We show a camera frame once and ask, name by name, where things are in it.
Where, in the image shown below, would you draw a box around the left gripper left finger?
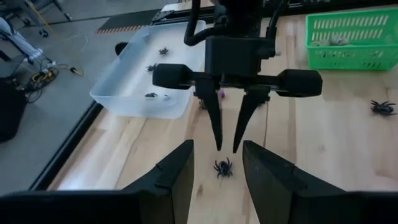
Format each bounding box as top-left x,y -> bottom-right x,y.
0,139 -> 195,224

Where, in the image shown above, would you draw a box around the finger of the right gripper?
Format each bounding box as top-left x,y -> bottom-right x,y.
194,79 -> 224,152
232,86 -> 271,154

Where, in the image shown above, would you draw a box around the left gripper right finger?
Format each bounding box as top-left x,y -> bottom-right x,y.
242,140 -> 398,224

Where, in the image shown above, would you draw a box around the clear plastic bin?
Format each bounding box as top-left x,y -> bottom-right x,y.
90,20 -> 208,120

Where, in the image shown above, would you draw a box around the orange striped floor mat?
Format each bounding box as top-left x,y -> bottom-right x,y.
95,8 -> 163,35

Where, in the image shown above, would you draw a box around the green plastic basket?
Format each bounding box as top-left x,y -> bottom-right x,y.
305,7 -> 398,71

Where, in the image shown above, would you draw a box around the white rolling stand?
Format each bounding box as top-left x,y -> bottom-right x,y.
0,17 -> 45,65

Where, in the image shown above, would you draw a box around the black equipment case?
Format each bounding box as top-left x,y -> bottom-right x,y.
0,77 -> 28,143

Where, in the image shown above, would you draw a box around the black right camera cable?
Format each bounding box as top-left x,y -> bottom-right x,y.
183,0 -> 289,47

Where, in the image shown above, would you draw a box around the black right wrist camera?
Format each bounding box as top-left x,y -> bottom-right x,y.
204,35 -> 277,78

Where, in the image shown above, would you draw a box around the black aluminium table frame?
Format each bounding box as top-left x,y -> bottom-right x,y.
29,0 -> 398,191

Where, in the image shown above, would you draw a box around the tangled floor cables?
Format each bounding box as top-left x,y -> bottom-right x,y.
23,62 -> 84,103

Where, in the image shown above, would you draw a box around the yellow floor cable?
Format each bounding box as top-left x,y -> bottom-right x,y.
26,0 -> 53,32

